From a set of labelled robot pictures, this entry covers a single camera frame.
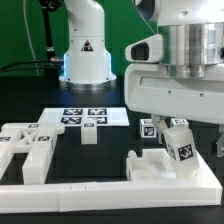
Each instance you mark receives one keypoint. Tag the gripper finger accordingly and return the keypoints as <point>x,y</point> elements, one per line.
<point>219,146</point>

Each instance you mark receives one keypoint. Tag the white U-shaped frame obstacle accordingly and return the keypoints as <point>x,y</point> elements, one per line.
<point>201,190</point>

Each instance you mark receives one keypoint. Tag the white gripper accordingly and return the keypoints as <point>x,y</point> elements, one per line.
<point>148,89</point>

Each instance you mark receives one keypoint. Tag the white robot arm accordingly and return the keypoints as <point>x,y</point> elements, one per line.
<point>174,52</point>

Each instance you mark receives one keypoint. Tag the white chair back part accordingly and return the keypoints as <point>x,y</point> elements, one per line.
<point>37,140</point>

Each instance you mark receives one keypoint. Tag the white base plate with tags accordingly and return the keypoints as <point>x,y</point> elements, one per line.
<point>73,117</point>

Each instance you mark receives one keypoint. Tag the white chair seat part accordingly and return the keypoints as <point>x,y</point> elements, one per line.
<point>155,164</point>

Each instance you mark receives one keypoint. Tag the black camera stand pole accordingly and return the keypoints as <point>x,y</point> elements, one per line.
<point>46,7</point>

